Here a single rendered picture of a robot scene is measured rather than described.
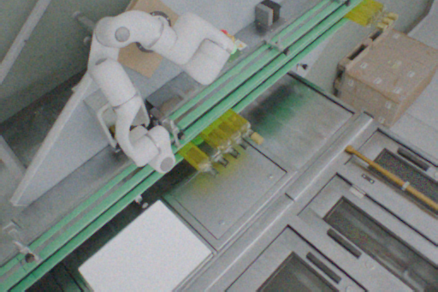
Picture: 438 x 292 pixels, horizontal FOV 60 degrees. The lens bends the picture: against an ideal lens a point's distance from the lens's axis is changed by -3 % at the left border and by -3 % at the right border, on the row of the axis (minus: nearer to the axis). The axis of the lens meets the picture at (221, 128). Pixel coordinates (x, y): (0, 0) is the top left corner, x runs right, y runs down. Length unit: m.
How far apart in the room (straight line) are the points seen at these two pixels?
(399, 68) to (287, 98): 3.70
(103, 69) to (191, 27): 0.27
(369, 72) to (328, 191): 3.81
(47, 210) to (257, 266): 0.80
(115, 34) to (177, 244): 0.83
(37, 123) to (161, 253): 0.98
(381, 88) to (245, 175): 3.77
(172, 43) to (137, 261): 0.83
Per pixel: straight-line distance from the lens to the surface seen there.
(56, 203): 1.55
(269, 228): 1.55
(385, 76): 5.37
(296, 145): 1.77
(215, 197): 1.60
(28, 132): 2.12
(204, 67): 1.20
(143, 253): 1.55
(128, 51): 1.38
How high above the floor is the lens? 1.76
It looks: 28 degrees down
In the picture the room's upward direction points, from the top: 127 degrees clockwise
